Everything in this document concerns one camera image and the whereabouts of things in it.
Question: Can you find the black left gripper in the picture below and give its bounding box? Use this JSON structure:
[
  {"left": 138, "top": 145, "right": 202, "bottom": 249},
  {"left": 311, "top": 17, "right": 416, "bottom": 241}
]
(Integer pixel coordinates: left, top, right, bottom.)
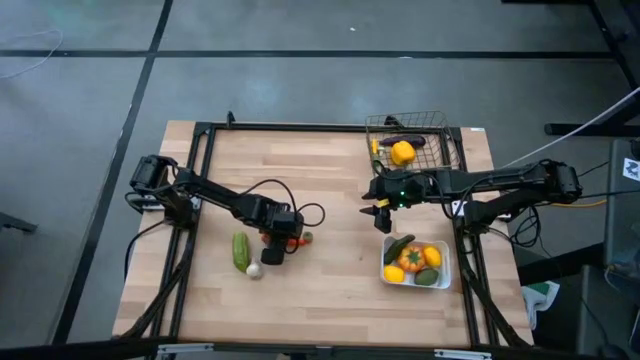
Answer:
[{"left": 259, "top": 202, "right": 306, "bottom": 266}]

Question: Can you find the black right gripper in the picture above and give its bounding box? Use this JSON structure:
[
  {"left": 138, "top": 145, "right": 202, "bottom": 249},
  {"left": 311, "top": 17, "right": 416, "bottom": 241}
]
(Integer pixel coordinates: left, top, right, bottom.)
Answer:
[{"left": 358, "top": 172, "right": 431, "bottom": 235}]

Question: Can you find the orange red carrot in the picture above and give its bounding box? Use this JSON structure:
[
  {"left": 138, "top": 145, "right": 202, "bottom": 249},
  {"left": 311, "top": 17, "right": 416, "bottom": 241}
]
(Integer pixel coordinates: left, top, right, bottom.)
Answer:
[{"left": 261, "top": 232, "right": 307, "bottom": 249}]

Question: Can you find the light green cucumber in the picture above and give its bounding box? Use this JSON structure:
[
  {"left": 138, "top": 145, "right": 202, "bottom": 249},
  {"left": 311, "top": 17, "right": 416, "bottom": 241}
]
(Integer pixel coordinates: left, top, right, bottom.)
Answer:
[{"left": 231, "top": 230, "right": 251, "bottom": 274}]

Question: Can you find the dark green zucchini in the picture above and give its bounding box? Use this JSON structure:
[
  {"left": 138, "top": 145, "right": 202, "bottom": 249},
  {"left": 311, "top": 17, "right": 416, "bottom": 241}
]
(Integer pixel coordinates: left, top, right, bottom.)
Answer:
[{"left": 383, "top": 233, "right": 417, "bottom": 266}]

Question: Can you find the orange ribbed pumpkin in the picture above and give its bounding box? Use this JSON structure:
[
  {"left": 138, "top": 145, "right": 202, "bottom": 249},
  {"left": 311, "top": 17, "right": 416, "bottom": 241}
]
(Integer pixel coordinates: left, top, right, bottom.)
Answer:
[{"left": 397, "top": 244, "right": 427, "bottom": 274}]

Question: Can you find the yellow lemon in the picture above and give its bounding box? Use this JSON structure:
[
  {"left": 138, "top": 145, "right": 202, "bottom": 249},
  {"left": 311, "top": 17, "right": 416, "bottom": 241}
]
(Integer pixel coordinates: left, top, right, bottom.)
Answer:
[
  {"left": 382, "top": 264, "right": 406, "bottom": 285},
  {"left": 422, "top": 244, "right": 444, "bottom": 270}
]

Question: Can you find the yellow bell pepper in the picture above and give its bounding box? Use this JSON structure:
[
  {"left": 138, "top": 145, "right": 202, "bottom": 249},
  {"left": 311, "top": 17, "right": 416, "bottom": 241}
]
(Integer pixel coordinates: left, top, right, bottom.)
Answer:
[{"left": 389, "top": 140, "right": 417, "bottom": 167}]

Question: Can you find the dark green avocado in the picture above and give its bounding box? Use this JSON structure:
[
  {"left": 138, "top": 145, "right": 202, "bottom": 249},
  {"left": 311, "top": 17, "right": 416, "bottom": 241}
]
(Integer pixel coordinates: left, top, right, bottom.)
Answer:
[{"left": 413, "top": 268, "right": 440, "bottom": 287}]

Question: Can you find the long purple eggplant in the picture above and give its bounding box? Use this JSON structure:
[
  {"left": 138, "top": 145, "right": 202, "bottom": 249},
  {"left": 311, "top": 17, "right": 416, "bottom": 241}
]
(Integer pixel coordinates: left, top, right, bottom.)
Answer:
[{"left": 378, "top": 133, "right": 428, "bottom": 149}]

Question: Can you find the white plastic bin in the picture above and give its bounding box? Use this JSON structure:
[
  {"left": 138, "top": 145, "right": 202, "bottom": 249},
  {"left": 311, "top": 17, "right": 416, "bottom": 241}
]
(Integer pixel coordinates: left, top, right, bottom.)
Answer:
[{"left": 379, "top": 234, "right": 453, "bottom": 291}]

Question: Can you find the white green cloth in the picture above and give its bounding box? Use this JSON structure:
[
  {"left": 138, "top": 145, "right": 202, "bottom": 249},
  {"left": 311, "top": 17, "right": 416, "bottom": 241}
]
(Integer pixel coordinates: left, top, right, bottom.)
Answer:
[{"left": 520, "top": 279, "right": 561, "bottom": 331}]

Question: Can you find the black desk leg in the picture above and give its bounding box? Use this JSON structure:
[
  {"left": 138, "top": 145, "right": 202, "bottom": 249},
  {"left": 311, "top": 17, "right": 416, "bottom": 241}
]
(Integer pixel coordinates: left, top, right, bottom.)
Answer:
[{"left": 543, "top": 0, "right": 640, "bottom": 139}]

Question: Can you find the grey cabinet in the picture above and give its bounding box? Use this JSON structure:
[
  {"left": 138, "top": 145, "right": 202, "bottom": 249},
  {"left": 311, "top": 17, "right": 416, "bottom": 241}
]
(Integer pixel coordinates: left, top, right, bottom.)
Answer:
[{"left": 602, "top": 137, "right": 640, "bottom": 271}]

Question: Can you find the dark grey box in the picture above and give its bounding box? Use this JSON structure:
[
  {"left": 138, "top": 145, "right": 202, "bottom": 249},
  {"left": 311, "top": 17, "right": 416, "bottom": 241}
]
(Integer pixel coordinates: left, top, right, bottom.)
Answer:
[{"left": 574, "top": 264, "right": 640, "bottom": 359}]

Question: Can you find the black stand foot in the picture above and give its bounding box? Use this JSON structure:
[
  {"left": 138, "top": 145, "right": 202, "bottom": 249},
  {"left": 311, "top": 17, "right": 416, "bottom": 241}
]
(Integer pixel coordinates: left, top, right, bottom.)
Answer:
[{"left": 0, "top": 212, "right": 39, "bottom": 235}]

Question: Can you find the wire mesh basket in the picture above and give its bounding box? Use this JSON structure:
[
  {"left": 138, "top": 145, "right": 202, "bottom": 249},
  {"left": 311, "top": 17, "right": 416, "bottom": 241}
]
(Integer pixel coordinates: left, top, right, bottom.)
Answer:
[{"left": 363, "top": 109, "right": 464, "bottom": 174}]

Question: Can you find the black aluminium rig frame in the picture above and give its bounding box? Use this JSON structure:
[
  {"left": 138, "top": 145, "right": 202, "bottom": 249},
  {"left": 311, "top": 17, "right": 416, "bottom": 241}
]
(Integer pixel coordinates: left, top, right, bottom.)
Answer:
[{"left": 112, "top": 110, "right": 534, "bottom": 360}]

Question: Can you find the silver aluminium bracket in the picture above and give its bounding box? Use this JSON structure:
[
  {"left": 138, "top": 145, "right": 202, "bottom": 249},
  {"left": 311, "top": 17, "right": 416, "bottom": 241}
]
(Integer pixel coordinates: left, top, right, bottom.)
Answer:
[
  {"left": 433, "top": 348, "right": 494, "bottom": 360},
  {"left": 155, "top": 342, "right": 215, "bottom": 357}
]

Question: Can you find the black cable bundle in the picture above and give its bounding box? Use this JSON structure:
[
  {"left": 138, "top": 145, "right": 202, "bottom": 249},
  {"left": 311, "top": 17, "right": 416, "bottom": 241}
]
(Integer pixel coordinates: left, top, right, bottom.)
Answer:
[{"left": 509, "top": 204, "right": 544, "bottom": 249}]

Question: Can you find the yellow cable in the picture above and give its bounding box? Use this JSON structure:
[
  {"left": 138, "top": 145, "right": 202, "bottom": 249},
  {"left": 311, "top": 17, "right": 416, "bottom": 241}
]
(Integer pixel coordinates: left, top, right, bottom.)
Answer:
[{"left": 549, "top": 199, "right": 609, "bottom": 209}]

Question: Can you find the white cable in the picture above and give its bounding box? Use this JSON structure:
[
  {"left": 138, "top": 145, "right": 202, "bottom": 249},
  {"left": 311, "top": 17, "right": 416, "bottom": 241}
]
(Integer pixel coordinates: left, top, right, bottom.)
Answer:
[{"left": 499, "top": 87, "right": 640, "bottom": 170}]

